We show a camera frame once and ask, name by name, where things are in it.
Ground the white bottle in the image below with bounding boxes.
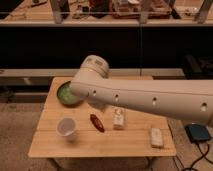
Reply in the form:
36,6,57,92
113,108,125,130

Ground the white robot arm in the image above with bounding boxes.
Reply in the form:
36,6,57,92
71,55,213,127

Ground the black floor box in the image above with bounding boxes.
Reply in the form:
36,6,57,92
185,124,211,143

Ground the clear plastic cup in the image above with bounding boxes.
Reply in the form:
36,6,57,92
56,118,76,141

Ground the green bowl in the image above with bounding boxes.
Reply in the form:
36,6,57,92
56,81,82,106

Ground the black cable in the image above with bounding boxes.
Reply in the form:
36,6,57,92
173,141,213,171

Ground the wooden table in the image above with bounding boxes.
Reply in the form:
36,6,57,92
28,77,176,158

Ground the white sponge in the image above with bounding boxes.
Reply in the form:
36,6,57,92
150,128,164,148

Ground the long background shelf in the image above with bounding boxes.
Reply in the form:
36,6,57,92
0,0,213,27

